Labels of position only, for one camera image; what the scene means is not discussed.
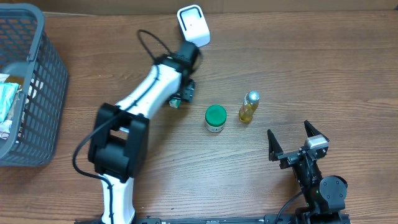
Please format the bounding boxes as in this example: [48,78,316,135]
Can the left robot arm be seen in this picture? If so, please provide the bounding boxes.
[88,41,201,223]

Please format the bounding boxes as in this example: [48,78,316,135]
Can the yellow bottle silver cap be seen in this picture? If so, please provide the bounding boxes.
[239,90,261,123]

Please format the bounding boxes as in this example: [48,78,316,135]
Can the snack packet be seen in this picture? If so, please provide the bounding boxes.
[0,120,12,140]

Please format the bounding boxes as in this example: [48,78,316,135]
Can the white barcode scanner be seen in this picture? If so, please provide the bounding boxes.
[177,4,210,47]

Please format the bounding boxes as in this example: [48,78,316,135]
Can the grey plastic mesh basket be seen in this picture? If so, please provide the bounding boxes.
[1,3,69,166]

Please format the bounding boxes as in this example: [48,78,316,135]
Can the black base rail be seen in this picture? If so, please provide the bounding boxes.
[74,215,351,224]

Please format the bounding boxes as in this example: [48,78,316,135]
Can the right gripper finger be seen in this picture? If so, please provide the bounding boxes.
[304,120,322,138]
[267,129,284,161]

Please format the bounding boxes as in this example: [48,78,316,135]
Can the teal tissue pack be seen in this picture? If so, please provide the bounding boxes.
[1,83,19,122]

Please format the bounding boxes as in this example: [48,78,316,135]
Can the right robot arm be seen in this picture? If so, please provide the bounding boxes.
[265,120,351,224]

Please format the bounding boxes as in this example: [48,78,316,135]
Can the small kleenex tissue pack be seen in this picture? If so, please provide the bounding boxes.
[169,98,181,109]

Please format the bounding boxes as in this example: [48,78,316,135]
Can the green lid jar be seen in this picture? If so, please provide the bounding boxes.
[205,105,227,133]

